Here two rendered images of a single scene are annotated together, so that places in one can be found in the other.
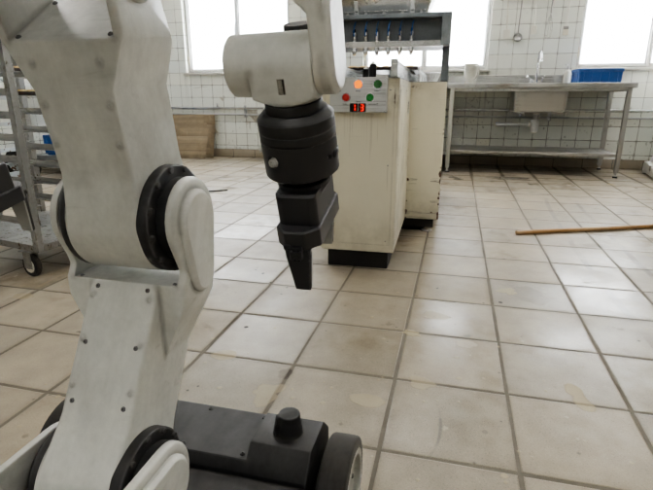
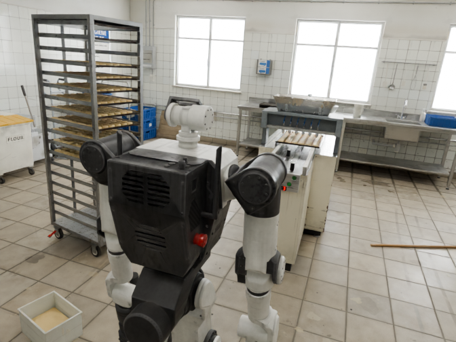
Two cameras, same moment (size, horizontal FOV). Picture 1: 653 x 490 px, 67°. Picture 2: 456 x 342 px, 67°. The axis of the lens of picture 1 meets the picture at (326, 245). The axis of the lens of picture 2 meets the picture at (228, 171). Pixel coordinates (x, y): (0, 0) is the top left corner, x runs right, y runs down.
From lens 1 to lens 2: 0.90 m
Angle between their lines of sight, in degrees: 4
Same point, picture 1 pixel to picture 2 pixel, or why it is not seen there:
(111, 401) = not seen: outside the picture
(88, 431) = not seen: outside the picture
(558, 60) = (418, 104)
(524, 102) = (391, 134)
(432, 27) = (330, 123)
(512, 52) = (387, 96)
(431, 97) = (326, 164)
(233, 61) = (241, 332)
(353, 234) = not seen: hidden behind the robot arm
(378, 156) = (290, 213)
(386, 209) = (292, 241)
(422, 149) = (317, 191)
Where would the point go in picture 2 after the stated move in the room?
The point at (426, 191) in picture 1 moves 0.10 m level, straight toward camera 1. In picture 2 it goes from (317, 215) to (317, 219)
